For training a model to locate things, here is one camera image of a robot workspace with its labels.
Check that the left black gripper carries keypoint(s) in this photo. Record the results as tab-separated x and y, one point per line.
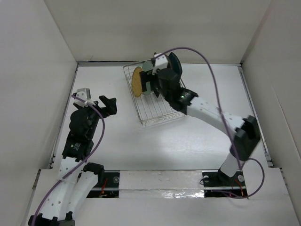
110	108

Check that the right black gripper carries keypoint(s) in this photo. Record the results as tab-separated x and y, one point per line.
144	78

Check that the yellow woven round plate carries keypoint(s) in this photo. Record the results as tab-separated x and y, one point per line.
136	84

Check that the light green round plate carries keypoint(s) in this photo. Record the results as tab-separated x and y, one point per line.
147	66

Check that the teal square plate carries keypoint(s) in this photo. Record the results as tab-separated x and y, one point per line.
175	64

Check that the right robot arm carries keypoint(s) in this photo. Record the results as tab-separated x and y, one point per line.
244	133

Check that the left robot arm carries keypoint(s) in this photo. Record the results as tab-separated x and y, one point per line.
76	176

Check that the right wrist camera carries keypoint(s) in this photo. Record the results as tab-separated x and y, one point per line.
160	63

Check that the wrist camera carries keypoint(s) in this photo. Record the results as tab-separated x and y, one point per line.
160	63
82	97

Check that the wire dish rack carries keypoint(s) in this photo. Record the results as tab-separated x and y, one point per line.
150	109

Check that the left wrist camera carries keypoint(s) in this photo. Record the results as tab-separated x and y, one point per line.
82	97

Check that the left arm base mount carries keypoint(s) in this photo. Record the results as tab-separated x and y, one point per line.
109	188

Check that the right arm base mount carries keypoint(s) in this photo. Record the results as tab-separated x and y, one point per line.
217	186

